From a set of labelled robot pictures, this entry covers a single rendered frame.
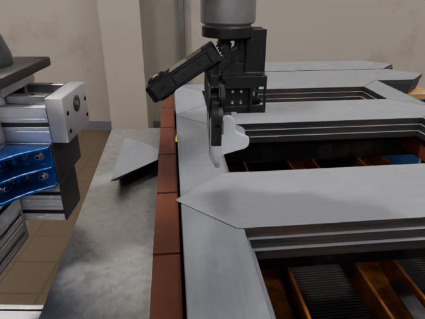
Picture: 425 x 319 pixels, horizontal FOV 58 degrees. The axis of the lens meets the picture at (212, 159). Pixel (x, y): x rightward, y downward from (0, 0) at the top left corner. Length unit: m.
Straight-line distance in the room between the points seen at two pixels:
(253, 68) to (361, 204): 0.28
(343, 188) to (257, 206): 0.17
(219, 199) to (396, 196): 0.30
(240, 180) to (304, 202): 0.13
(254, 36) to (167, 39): 2.71
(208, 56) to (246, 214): 0.24
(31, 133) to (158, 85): 0.35
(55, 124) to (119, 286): 0.33
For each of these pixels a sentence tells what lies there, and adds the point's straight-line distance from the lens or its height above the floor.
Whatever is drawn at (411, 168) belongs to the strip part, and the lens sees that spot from 0.83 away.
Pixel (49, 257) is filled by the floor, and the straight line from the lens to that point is 2.03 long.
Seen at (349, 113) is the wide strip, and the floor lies 0.86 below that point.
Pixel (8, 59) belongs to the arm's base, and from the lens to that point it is 0.87.
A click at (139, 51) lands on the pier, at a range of 3.02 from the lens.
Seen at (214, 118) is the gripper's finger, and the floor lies 1.02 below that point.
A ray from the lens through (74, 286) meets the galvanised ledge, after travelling 0.78.
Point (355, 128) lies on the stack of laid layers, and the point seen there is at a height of 0.84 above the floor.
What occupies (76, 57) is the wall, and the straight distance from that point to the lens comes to 3.43.
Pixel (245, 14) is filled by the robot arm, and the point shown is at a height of 1.15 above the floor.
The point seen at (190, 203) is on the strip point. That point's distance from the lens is 0.62.
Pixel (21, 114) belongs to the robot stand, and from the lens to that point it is 0.81.
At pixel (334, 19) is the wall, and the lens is 3.32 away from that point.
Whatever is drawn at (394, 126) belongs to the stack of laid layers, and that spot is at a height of 0.84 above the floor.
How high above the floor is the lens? 1.19
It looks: 25 degrees down
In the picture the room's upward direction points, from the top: straight up
